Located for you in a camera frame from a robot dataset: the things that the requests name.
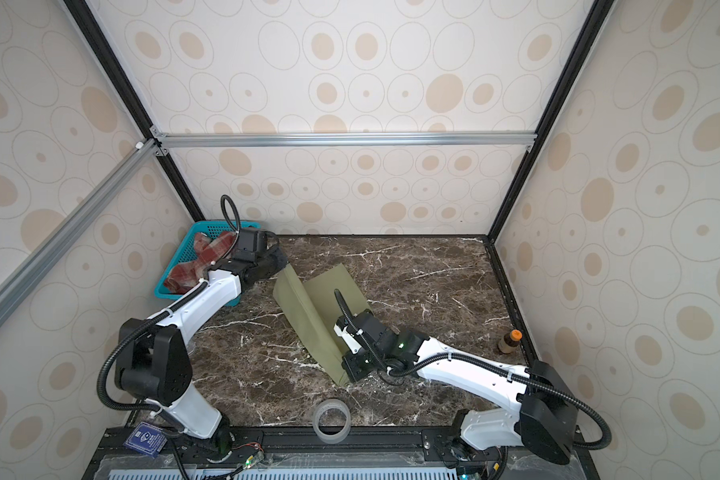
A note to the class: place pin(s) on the left slanted aluminium rail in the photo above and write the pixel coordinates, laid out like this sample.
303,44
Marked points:
17,286

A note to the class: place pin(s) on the brown bottle orange cap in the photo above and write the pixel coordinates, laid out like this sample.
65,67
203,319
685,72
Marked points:
510,342

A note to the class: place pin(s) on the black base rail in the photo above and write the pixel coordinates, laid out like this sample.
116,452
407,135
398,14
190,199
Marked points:
298,453

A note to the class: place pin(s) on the red plaid skirt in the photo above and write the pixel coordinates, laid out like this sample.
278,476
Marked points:
182,277

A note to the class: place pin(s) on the olive green skirt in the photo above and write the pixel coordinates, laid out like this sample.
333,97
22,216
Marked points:
312,311

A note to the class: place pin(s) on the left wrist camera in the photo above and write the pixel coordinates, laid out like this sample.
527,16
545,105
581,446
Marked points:
251,242

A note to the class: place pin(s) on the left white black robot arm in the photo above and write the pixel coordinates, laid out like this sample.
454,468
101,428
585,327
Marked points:
150,367

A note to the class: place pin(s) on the horizontal aluminium rail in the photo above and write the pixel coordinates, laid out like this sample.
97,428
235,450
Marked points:
362,139

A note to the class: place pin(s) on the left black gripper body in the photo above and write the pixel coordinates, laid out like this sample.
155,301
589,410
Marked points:
271,263

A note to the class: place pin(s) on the clear tape roll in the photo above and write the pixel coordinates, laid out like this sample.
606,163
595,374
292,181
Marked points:
331,421

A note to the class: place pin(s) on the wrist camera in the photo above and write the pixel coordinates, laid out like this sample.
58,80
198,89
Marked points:
360,327
251,242

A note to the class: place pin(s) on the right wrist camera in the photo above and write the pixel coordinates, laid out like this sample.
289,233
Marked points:
360,327

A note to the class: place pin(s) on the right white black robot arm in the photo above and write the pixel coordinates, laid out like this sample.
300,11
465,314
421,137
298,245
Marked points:
534,407

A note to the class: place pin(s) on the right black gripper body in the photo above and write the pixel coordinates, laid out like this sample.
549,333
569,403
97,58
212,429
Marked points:
355,366

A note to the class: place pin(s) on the blue card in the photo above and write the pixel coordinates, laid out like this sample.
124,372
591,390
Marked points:
146,439

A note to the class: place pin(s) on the teal plastic basket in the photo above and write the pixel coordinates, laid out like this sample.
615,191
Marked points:
184,252

